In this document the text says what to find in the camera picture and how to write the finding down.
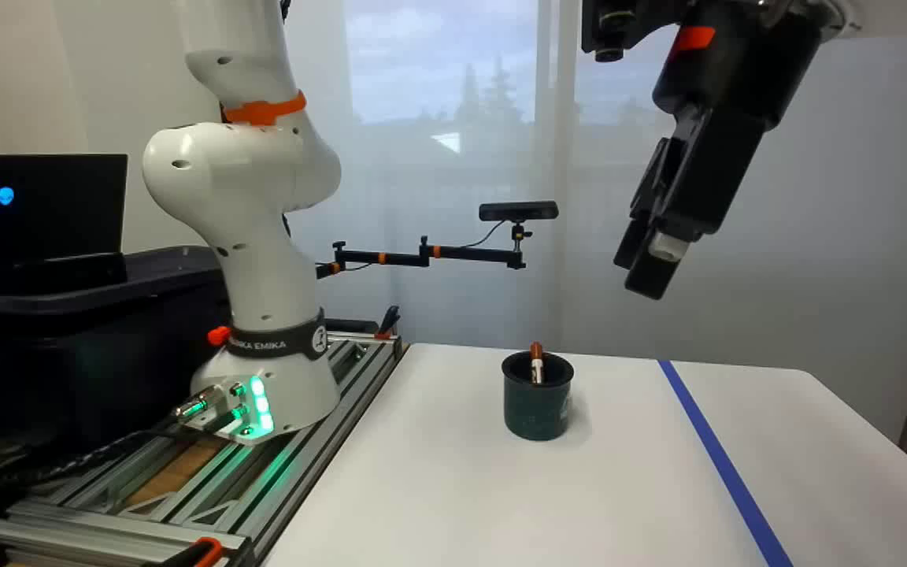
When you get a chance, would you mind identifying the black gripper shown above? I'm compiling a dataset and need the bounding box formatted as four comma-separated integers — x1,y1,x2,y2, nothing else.
610,0,825,304

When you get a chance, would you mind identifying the orange marker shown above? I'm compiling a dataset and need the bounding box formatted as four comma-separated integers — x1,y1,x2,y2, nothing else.
526,339,548,388

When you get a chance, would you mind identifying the dark green enamel mug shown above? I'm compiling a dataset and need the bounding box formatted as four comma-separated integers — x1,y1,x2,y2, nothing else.
500,351,576,445

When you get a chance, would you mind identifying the blue tape line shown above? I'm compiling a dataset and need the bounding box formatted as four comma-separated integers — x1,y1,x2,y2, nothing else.
657,355,797,567

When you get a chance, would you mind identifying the black clamp lever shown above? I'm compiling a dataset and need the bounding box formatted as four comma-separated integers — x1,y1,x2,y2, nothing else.
373,304,408,348

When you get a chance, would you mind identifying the orange black clamp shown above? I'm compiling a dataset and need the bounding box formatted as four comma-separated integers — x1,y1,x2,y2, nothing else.
189,535,229,567

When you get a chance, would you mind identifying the black storage bin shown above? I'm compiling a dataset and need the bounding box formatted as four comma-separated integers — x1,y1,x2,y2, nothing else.
0,242,233,498

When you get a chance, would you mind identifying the black monitor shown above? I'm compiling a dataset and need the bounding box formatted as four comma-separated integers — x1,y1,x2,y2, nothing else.
0,150,134,298

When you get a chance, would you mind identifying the black stereo camera bar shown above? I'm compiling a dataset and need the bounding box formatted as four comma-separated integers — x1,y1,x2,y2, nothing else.
476,200,561,225

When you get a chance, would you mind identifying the aluminium rail frame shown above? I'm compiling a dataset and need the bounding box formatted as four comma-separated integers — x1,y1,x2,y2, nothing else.
0,327,409,567

